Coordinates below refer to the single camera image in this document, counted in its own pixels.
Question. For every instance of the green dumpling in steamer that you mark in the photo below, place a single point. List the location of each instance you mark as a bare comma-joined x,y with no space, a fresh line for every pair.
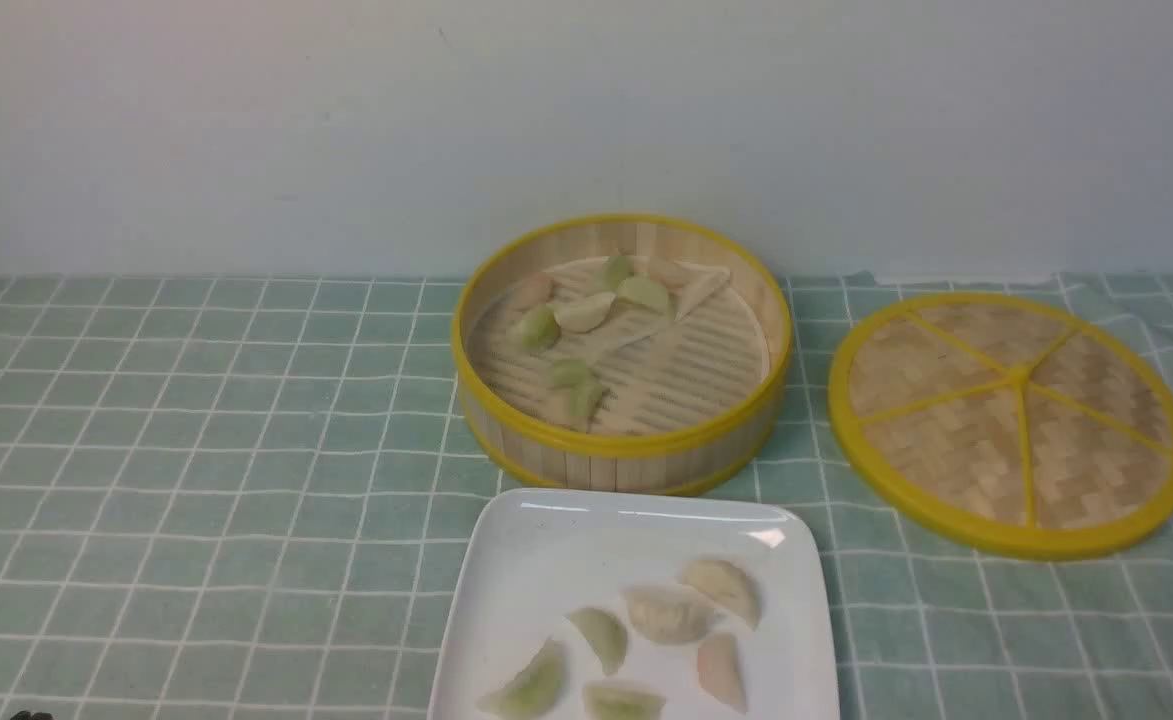
614,271
535,331

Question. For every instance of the yellow rimmed bamboo steamer basket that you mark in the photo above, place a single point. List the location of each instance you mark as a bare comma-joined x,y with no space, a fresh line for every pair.
688,401

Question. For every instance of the pink dumpling in steamer left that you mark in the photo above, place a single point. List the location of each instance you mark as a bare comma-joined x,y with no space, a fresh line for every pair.
532,291

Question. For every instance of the white dumpling on plate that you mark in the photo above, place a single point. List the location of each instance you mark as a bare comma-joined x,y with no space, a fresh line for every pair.
667,616
727,585

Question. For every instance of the green dumpling in steamer top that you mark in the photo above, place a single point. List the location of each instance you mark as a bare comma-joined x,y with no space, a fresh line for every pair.
614,271

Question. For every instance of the pink dumpling in steamer right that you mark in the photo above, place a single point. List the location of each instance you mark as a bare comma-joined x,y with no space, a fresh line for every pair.
670,274

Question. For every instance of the pink dumpling on plate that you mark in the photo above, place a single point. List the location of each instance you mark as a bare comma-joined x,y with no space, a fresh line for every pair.
718,671

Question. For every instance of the white dumpling in steamer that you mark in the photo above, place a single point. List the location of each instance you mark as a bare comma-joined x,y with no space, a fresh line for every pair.
583,315

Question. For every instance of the white dumpling on plate centre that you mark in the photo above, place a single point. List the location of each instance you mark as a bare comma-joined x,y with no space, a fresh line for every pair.
667,616

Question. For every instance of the green dumpling in steamer left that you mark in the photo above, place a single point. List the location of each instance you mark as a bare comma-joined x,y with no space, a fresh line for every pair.
535,331

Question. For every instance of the pale green dumpling steamer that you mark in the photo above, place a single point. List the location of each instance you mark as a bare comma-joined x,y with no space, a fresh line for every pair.
645,292

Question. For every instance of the green dumpling on plate bottom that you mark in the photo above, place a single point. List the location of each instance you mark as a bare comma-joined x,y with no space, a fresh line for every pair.
619,701

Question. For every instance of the white square plate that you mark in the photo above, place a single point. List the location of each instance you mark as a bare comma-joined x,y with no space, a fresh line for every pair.
537,554

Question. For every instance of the green dumpling on plate centre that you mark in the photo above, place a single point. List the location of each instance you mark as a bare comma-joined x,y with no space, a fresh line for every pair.
605,634

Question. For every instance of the green dumpling on plate left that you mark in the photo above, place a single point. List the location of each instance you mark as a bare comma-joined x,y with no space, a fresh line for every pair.
535,690

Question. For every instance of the pink dumpling in steamer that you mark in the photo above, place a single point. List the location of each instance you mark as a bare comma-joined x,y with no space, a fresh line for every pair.
670,274
532,291

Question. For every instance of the yellow rimmed bamboo steamer lid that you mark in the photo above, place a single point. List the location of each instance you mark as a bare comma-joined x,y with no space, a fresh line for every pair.
1010,426

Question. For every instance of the green dumpling on plate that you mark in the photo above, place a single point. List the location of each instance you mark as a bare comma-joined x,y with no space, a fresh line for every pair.
605,634
535,690
619,701

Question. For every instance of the white dumpling on plate right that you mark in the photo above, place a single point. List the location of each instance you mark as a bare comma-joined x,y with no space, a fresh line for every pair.
727,585

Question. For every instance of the green checkered tablecloth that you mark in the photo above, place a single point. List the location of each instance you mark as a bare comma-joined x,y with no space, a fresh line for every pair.
228,497

